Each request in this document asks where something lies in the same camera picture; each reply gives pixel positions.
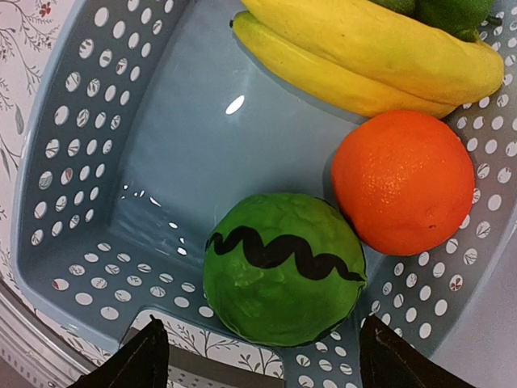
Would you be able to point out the light blue perforated basket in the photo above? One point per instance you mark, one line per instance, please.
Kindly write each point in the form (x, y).
(152, 121)

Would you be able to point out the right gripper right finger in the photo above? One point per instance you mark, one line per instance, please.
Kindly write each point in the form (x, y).
(386, 360)

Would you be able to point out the orange toy orange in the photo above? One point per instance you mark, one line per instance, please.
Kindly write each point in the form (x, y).
(404, 180)

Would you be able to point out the front aluminium rail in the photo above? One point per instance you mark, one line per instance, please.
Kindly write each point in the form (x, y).
(44, 359)

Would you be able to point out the green toy watermelon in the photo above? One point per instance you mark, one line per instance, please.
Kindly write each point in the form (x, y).
(283, 269)

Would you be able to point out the yellow toy banana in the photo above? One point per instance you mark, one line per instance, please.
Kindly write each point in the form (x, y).
(366, 59)

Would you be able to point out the floral patterned table mat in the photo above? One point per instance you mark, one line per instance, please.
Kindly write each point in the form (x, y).
(29, 30)

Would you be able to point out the green toy pepper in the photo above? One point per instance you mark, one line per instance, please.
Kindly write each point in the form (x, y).
(459, 18)

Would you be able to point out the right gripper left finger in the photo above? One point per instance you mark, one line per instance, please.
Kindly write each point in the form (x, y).
(141, 362)

